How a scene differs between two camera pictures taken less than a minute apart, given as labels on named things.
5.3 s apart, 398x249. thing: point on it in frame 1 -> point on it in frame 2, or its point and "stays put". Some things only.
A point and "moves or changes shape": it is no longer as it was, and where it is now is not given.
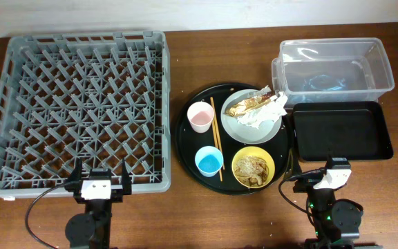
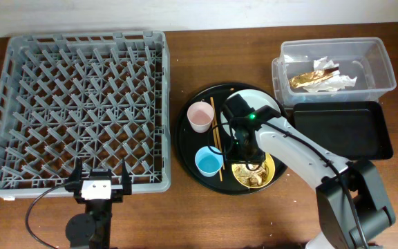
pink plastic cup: x=200 y=115 stays put
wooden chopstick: x=213 y=104 stays put
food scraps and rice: x=251 y=171 stays put
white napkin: x=268 y=113 moves or changes shape
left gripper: x=74 y=180 stays put
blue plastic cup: x=209 y=160 stays put
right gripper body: x=307 y=185 -> x=242 y=153
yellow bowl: x=253 y=167 stays put
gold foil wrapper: x=247 y=104 -> x=311 y=77
